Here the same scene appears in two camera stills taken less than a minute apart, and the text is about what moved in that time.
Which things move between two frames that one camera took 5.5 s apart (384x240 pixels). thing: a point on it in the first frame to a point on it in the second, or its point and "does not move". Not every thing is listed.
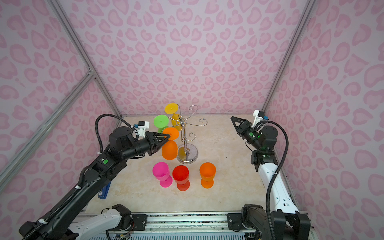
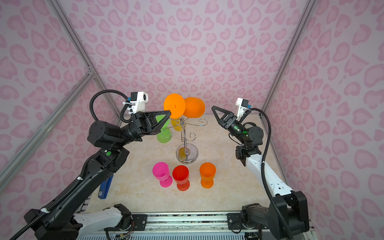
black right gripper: x=244 y=129 to x=229 y=122
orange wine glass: x=207 y=173 does not move
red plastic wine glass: x=180 y=174 does not move
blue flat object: x=103 y=192 does not move
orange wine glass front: x=169 y=149 to x=191 y=107
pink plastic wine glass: x=161 y=171 does not move
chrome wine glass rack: x=187 y=153 does not move
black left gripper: x=154 y=141 to x=140 y=125
